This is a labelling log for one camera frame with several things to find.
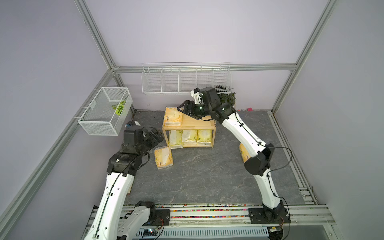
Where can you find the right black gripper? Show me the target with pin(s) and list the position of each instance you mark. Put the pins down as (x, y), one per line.
(188, 106)

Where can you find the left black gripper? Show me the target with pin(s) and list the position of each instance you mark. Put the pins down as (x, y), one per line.
(154, 141)

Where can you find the wooden two-tier shelf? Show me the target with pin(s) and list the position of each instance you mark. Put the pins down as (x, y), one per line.
(191, 124)

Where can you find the orange tissue pack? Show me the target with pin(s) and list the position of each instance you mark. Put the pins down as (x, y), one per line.
(244, 153)
(173, 117)
(163, 157)

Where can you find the green tissue pack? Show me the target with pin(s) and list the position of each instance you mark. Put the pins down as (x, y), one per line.
(189, 138)
(175, 139)
(205, 137)

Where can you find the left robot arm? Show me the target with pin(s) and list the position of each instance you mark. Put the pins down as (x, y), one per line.
(122, 168)

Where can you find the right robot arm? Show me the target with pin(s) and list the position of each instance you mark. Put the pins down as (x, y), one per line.
(261, 153)

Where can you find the potted green plant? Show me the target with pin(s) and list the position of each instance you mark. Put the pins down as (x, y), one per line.
(225, 95)

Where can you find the green leaf toy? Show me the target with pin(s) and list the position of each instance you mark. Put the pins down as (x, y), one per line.
(119, 108)

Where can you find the beige work glove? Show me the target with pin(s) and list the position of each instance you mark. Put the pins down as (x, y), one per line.
(130, 189)

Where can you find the green circuit board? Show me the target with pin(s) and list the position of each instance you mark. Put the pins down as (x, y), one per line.
(150, 233)

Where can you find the long white wire basket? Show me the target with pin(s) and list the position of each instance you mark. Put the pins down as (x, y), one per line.
(181, 78)

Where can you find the white wire cube basket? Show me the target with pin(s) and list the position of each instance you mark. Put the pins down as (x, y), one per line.
(99, 118)

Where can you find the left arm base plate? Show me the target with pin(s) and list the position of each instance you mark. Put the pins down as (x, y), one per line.
(160, 217)

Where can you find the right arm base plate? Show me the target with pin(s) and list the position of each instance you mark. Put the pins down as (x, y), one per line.
(277, 216)

